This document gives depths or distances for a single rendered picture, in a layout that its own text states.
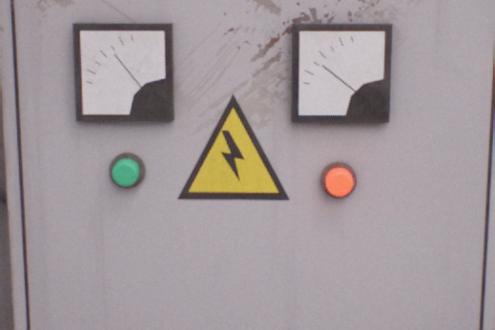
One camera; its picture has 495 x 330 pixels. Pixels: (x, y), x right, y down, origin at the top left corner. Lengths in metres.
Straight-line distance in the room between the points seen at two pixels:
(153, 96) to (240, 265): 0.16
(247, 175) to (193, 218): 0.06
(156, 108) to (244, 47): 0.09
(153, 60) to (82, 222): 0.15
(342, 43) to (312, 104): 0.06
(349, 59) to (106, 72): 0.20
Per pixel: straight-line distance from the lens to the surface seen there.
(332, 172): 0.77
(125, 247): 0.80
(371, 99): 0.76
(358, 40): 0.75
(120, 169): 0.77
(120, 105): 0.77
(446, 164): 0.79
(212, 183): 0.78
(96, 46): 0.76
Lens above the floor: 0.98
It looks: 11 degrees down
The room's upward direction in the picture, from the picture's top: straight up
